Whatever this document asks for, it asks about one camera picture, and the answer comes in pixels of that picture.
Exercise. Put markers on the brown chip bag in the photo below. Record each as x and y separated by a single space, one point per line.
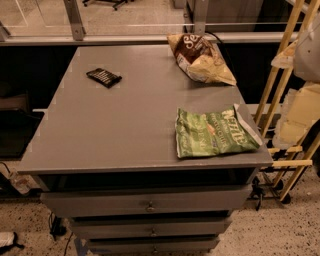
200 59

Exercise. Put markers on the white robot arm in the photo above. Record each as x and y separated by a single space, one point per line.
300 108

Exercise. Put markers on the green jalapeno chip bag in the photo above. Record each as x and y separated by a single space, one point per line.
214 133

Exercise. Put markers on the grey drawer cabinet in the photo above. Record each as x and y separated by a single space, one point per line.
94 138

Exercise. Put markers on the black snack bar packet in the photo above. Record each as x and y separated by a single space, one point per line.
104 77

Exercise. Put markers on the middle grey drawer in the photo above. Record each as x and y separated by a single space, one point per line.
135 228

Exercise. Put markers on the grey drawer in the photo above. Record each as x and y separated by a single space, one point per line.
135 228
125 202
153 245

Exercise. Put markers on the bottom grey drawer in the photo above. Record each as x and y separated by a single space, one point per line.
153 245

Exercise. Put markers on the top grey drawer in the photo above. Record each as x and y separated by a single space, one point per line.
125 202

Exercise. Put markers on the black office chair base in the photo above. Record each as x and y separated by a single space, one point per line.
114 3

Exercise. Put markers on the clear plastic bottle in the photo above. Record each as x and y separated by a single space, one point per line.
19 182

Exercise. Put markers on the white shoe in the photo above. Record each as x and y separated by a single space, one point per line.
8 240

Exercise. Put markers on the grey metal post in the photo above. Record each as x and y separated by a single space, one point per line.
74 17

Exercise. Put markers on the wooden rack frame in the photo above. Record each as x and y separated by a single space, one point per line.
291 163

